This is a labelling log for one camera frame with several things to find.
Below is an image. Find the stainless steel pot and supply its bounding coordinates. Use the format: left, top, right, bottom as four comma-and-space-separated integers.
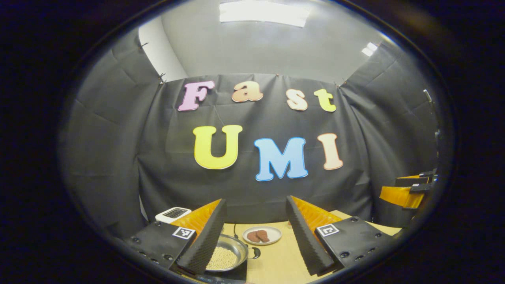
205, 234, 262, 273

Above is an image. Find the black induction cooktop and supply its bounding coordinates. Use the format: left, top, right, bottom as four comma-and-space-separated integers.
195, 260, 248, 284

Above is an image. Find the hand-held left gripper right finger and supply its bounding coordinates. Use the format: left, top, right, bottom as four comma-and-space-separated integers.
285, 195, 395, 277

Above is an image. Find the white toaster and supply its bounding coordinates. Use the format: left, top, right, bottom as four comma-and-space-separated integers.
155, 207, 192, 224

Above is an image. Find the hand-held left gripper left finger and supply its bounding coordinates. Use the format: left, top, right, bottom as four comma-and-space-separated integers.
124, 198, 228, 275

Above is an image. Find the black backdrop cloth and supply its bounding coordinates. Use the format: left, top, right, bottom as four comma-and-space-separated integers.
61, 28, 440, 237

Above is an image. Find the large ceiling light panel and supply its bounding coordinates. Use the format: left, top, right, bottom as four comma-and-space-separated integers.
219, 0, 312, 28

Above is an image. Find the pile of soybeans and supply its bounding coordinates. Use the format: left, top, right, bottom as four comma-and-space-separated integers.
206, 247, 238, 271

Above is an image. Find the white round plate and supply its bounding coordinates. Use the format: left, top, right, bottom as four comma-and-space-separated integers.
242, 226, 282, 246

